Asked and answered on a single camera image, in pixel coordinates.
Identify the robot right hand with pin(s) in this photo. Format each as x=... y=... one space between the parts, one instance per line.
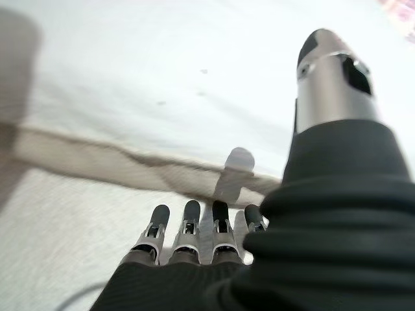
x=324 y=226

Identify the beige bed runner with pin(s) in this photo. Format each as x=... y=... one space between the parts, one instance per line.
x=16 y=81

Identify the white duvet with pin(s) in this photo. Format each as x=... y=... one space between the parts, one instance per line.
x=162 y=81

